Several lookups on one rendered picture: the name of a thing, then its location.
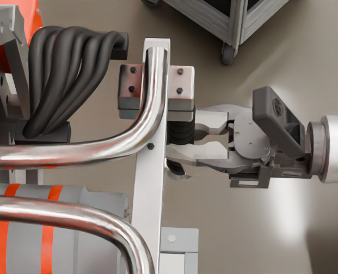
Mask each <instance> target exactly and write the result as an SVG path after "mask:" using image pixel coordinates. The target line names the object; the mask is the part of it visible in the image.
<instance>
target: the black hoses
mask: <svg viewBox="0 0 338 274"><path fill-rule="evenodd" d="M128 44H129V41H128V33H127V32H117V31H114V30H113V31H110V32H97V31H92V30H89V29H86V28H83V27H79V26H71V27H67V28H63V27H58V26H45V27H42V28H40V29H38V30H37V31H36V32H35V33H34V34H33V36H32V39H31V41H30V45H29V51H28V72H29V102H30V118H29V120H17V124H16V130H15V137H14V141H15V144H16V145H31V144H60V143H70V139H71V126H70V122H69V121H67V120H68V119H69V118H70V117H71V116H72V115H73V114H74V113H75V112H76V111H77V110H78V109H79V108H80V107H81V106H82V105H83V103H84V102H85V101H86V100H87V99H88V98H89V97H90V96H91V95H92V93H93V92H94V91H95V90H96V88H97V87H98V86H99V85H100V83H101V82H102V80H103V78H104V77H105V75H106V72H107V70H108V66H109V61H110V60H127V56H128ZM81 59H82V64H81ZM80 65H81V69H80V72H79V74H78V71H79V67H80ZM77 74H78V76H77ZM76 76H77V77H76ZM75 79H76V80H75Z"/></svg>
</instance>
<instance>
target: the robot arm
mask: <svg viewBox="0 0 338 274"><path fill-rule="evenodd" d="M228 131H229V136H228V144H229V146H228V151H227V150H226V149H225V148H224V146H223V145H222V144H221V143H220V142H217V141H214V142H208V143H206V144H204V145H200V146H197V145H192V144H186V145H176V144H173V143H170V144H167V145H166V146H165V158H167V159H169V160H172V161H175V162H177V163H180V164H181V166H182V167H183V169H184V171H185V173H186V174H187V175H189V176H199V175H201V174H202V173H203V172H204V171H205V170H206V169H207V168H209V167H210V168H212V169H214V170H216V171H219V172H222V173H228V174H229V179H230V180H231V182H230V187H231V188H262V189H268V187H269V182H270V179H271V178H298V179H311V178H312V175H315V176H318V177H319V180H320V181H321V182H322V183H337V184H338V116H334V115H324V116H322V118H321V120H320V122H313V121H310V122H309V123H308V126H307V130H306V134H305V127H304V125H303V124H302V123H301V122H300V121H299V120H298V118H297V117H296V116H295V114H294V113H293V112H292V111H291V110H290V109H289V107H288V106H287V105H286V104H285V103H284V102H283V100H282V99H281V98H280V97H279V96H278V95H277V93H276V92H275V91H274V90H273V89H272V88H271V87H270V86H264V87H261V88H257V89H254V90H253V106H252V108H245V107H241V106H238V105H234V104H217V105H212V106H208V107H202V108H199V109H198V110H196V111H195V132H194V140H195V141H199V140H202V139H203V138H204V137H206V136H207V135H211V134H212V135H224V134H226V133H227V132H228ZM240 180H243V181H259V183H258V185H243V184H239V181H240Z"/></svg>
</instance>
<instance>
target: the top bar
mask: <svg viewBox="0 0 338 274"><path fill-rule="evenodd" d="M145 41H168V42H169V60H168V75H167V90H166V100H165V109H164V114H163V117H162V120H161V123H160V125H159V128H158V130H157V131H156V133H155V134H154V136H153V138H152V139H151V140H150V141H149V142H148V144H146V145H145V146H144V147H143V148H142V149H141V150H139V151H138V152H137V154H136V169H135V177H134V192H133V206H132V221H131V225H132V226H133V227H134V228H136V229H137V231H138V232H139V233H140V234H141V236H142V237H143V239H144V240H145V242H146V243H147V246H148V248H149V250H150V252H151V255H152V259H153V264H154V267H155V274H159V263H160V252H161V230H162V209H163V188H164V167H165V146H166V134H167V113H168V92H169V71H170V38H159V37H146V39H145ZM143 76H144V75H143V73H142V88H141V96H140V106H141V102H142V90H143Z"/></svg>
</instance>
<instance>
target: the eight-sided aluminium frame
mask: <svg viewBox="0 0 338 274"><path fill-rule="evenodd" d="M0 45H3V46H4V49H5V53H6V56H7V60H8V63H9V67H10V70H11V74H12V77H13V81H14V84H15V88H16V92H17V94H11V93H10V89H9V85H8V82H7V78H6V76H5V72H4V68H3V65H2V61H1V58H0V145H15V141H14V137H15V130H16V124H17V120H29V118H30V102H29V72H28V51H29V48H28V44H27V39H26V35H25V32H24V18H23V16H22V15H21V13H20V10H19V6H18V5H14V4H0ZM0 183H4V184H12V183H14V184H16V176H15V170H0ZM26 184H34V185H43V169H35V170H26Z"/></svg>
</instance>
